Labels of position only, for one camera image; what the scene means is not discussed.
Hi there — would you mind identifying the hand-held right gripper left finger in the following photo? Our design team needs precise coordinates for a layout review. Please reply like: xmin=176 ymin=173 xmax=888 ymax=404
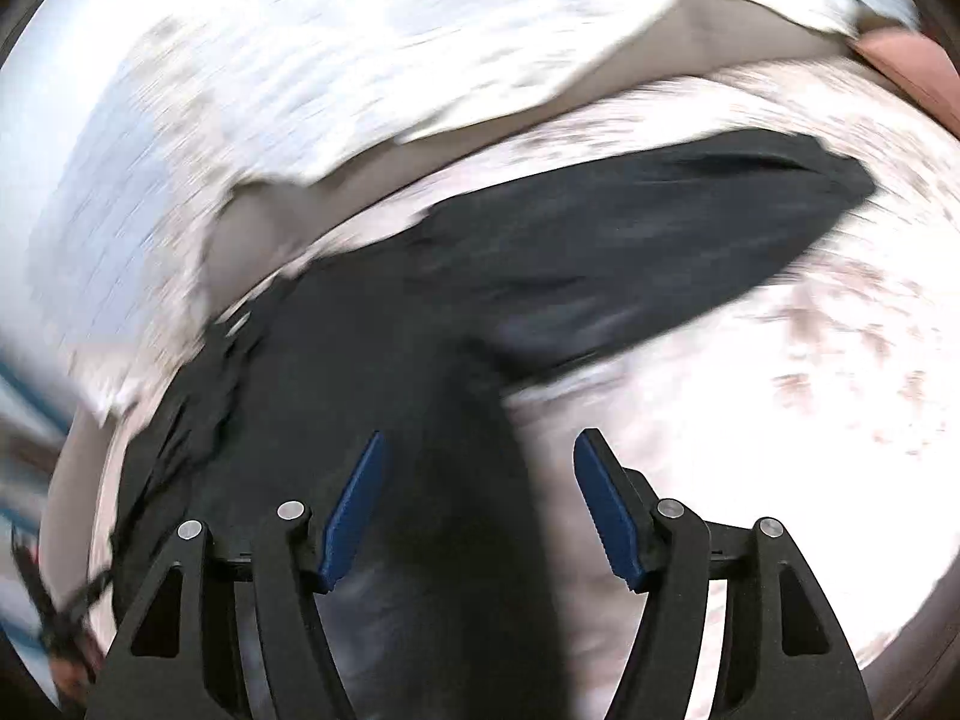
xmin=84 ymin=431 xmax=387 ymax=720

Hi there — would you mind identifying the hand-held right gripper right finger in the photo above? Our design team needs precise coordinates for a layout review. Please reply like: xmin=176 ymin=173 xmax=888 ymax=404
xmin=574 ymin=427 xmax=875 ymax=720

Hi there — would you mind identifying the black garment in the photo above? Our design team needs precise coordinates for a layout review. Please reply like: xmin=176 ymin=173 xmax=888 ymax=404
xmin=109 ymin=131 xmax=878 ymax=720

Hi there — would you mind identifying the beige floral sofa blanket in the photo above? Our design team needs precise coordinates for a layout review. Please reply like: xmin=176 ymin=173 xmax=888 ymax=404
xmin=45 ymin=60 xmax=960 ymax=713

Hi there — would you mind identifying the grey lace-trimmed pillow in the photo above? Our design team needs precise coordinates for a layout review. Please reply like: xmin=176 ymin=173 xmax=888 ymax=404
xmin=30 ymin=0 xmax=923 ymax=421

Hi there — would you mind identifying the pink pillow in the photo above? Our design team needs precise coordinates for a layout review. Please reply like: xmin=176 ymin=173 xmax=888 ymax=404
xmin=851 ymin=26 xmax=953 ymax=125

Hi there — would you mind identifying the dark strappy red-black item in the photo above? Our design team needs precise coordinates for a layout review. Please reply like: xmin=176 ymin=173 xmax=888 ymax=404
xmin=11 ymin=525 xmax=102 ymax=691

